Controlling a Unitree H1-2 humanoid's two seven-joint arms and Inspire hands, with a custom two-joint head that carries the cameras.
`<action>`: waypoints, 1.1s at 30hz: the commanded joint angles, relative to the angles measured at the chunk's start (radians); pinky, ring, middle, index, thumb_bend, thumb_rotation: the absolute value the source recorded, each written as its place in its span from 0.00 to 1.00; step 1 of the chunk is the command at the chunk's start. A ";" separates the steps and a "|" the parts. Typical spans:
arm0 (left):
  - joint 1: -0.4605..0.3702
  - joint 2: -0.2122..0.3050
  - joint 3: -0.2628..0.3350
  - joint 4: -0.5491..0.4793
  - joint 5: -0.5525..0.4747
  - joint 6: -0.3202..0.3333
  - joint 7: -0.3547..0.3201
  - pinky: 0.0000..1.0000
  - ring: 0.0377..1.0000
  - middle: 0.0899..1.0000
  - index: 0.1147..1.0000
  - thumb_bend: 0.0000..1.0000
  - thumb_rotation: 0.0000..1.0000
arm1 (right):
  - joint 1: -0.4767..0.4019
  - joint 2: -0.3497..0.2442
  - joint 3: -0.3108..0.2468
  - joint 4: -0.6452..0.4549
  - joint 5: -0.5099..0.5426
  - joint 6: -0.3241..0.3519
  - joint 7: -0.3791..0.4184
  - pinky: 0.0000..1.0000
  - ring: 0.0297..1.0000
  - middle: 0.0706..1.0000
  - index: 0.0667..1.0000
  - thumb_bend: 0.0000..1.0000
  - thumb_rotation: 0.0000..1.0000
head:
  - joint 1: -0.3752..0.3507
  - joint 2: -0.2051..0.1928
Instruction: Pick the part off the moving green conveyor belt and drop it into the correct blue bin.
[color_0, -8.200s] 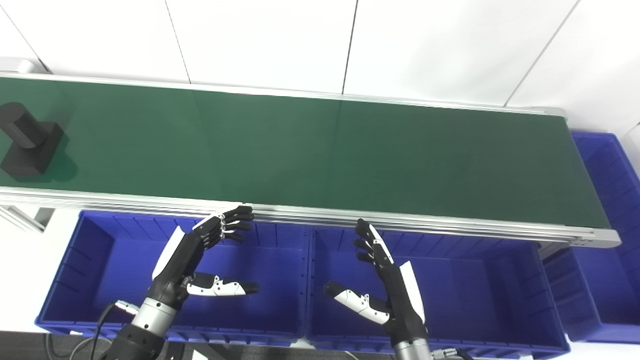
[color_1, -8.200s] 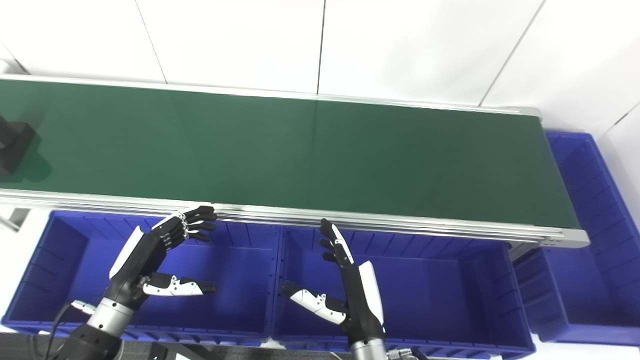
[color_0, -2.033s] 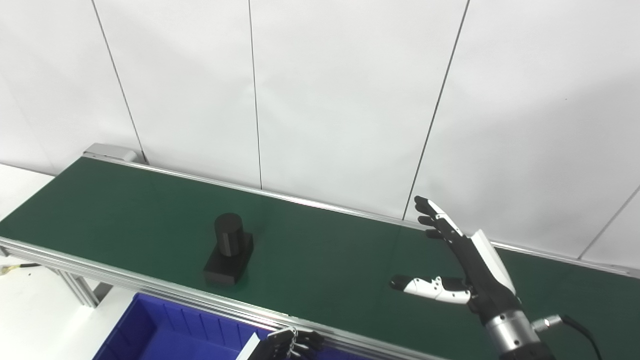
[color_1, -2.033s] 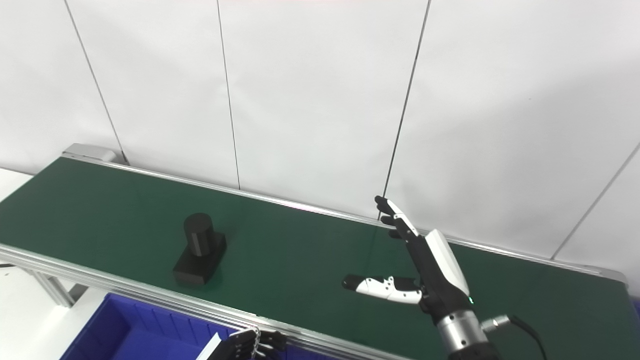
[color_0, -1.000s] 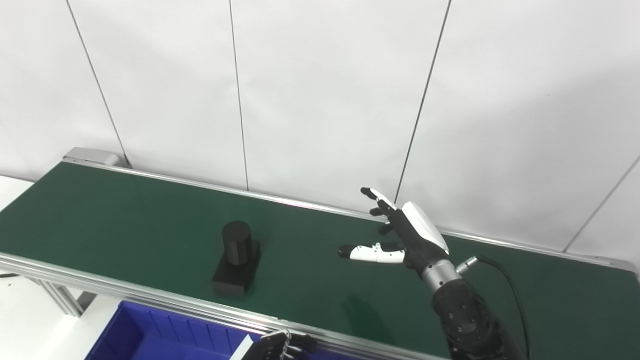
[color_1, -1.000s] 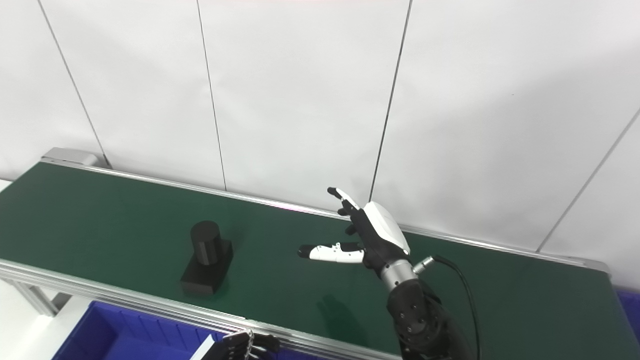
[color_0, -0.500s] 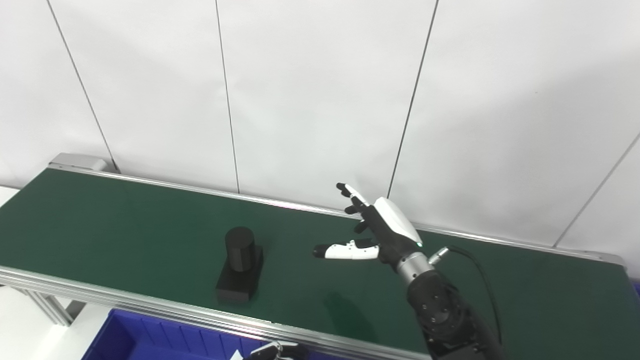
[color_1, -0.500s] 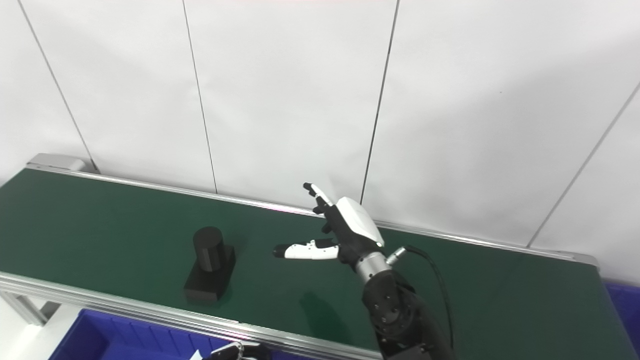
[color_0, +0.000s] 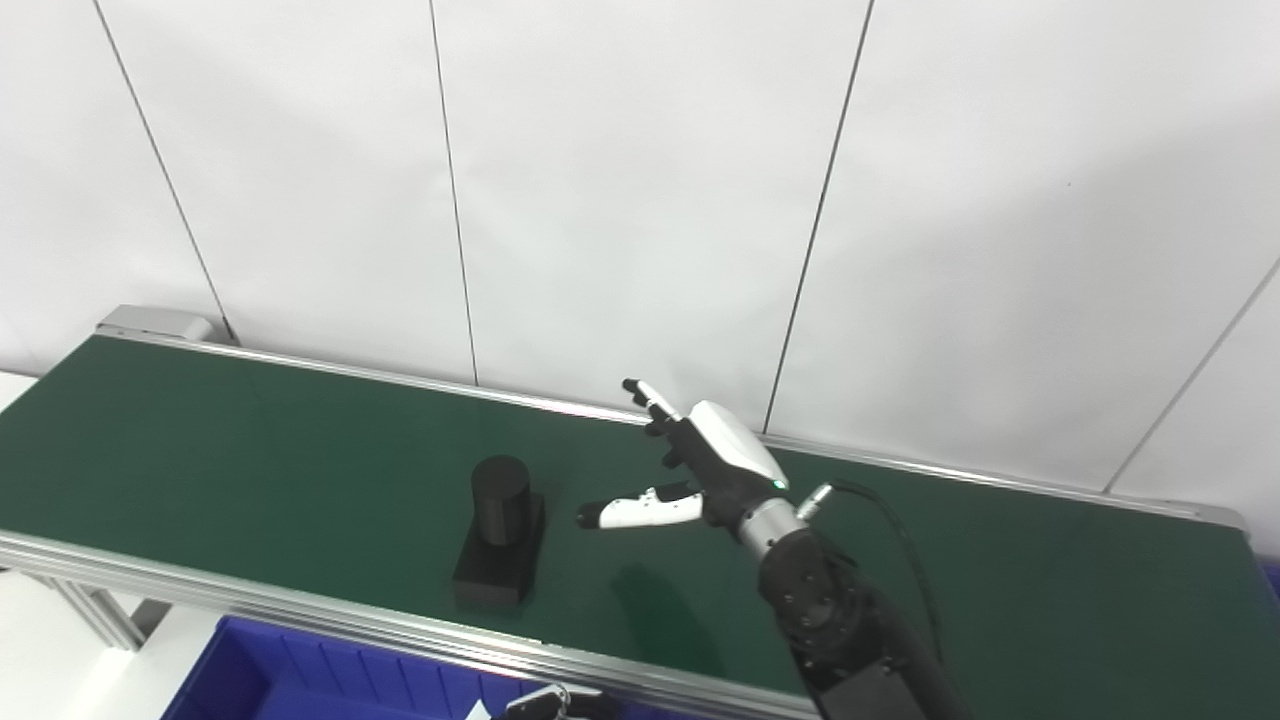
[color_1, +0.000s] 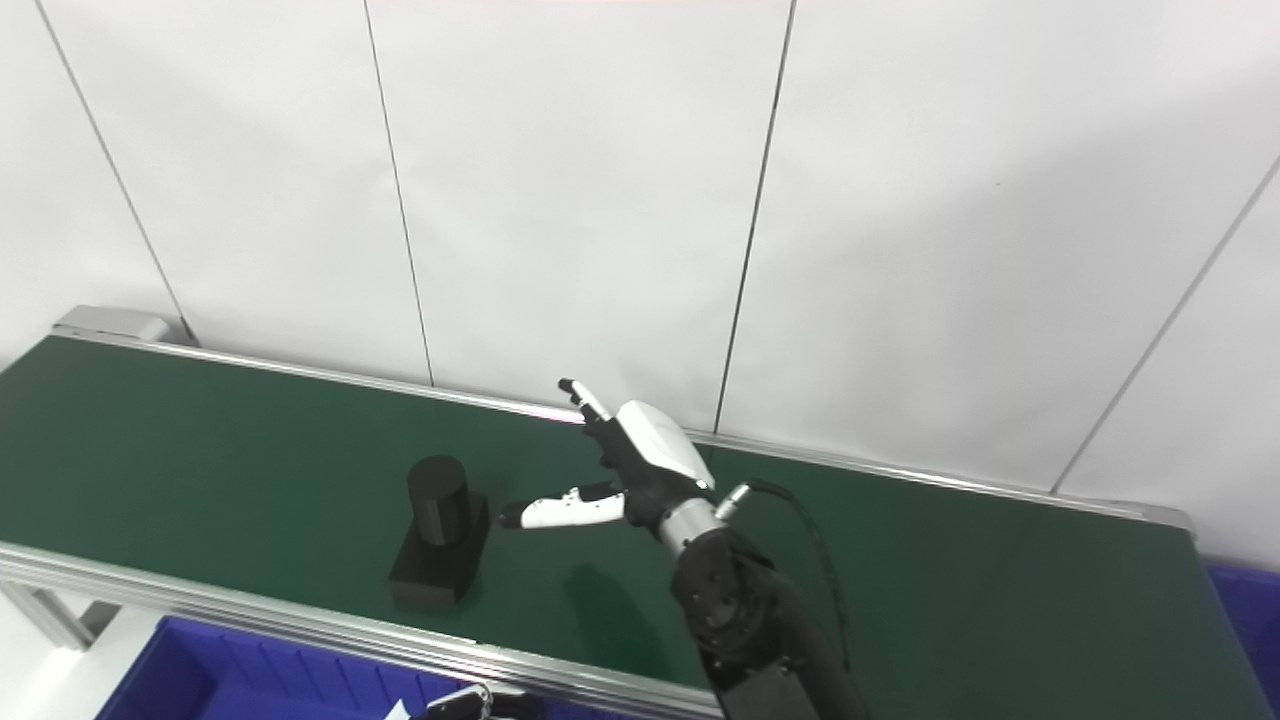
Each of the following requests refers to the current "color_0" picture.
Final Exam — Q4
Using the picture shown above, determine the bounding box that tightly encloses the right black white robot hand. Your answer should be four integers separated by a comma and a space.
576, 378, 809, 536

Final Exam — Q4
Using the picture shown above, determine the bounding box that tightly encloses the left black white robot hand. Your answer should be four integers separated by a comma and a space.
490, 683, 621, 720

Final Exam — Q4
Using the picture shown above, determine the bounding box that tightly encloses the black cylinder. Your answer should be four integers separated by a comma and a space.
452, 455, 547, 613

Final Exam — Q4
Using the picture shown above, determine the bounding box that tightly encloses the aluminium conveyor leg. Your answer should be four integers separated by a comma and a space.
45, 575, 171, 651

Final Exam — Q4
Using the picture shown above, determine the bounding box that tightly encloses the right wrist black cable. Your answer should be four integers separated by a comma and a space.
797, 480, 946, 661

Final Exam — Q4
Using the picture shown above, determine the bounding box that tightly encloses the green conveyor belt aluminium frame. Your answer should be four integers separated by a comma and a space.
0, 305, 1280, 720

